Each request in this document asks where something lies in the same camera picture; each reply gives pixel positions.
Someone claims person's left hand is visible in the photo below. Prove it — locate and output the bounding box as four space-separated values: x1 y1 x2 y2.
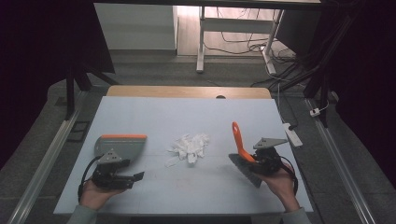
78 178 125 212

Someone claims white desk frame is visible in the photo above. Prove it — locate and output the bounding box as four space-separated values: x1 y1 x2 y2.
195 6 285 76

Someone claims white power strip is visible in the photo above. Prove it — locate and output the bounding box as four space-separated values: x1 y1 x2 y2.
282 122 304 147

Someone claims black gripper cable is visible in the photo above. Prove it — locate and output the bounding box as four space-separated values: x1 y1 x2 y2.
77 155 104 200
279 155 300 195

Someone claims aluminium floor rail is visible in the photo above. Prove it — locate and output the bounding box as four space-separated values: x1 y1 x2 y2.
304 97 376 224
7 90 88 224

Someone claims black metal stand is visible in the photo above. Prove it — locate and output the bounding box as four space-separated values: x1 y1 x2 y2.
274 8 359 129

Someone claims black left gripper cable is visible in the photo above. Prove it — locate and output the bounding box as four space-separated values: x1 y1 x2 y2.
77 155 104 200

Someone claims pile of white paper scraps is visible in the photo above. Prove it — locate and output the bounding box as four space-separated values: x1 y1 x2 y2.
164 133 211 168

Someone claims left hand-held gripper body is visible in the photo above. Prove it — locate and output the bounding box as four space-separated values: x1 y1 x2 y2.
91 148 132 189

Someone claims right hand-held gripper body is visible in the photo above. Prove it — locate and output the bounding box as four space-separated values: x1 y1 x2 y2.
252 137 289 175

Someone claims black tripod stand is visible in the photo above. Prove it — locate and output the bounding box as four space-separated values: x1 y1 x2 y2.
64 60 120 121

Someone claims white cabinet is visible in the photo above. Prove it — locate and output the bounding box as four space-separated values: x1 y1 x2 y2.
93 3 179 51

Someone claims dark curtain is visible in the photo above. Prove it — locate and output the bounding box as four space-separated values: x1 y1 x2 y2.
320 0 396 190
0 0 116 171

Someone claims wooden table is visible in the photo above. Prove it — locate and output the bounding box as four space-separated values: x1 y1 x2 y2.
106 85 273 100

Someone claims black rectangular floor frame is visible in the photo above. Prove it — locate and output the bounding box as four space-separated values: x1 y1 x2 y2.
66 120 92 144

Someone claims person's right hand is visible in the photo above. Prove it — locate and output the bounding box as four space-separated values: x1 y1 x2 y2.
258 161 302 213

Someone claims black floor cable bundle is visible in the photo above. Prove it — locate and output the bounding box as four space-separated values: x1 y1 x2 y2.
204 7 312 90

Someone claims grey dustpan with orange edge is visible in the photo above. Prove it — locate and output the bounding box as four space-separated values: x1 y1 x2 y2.
93 133 148 163

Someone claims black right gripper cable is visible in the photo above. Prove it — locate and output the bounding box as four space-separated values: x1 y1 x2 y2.
279 155 300 195

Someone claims pale blue table board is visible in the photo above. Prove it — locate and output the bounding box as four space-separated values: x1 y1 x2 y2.
53 95 314 216

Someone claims orange-handled black brush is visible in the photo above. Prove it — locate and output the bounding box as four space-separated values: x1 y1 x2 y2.
228 120 264 189

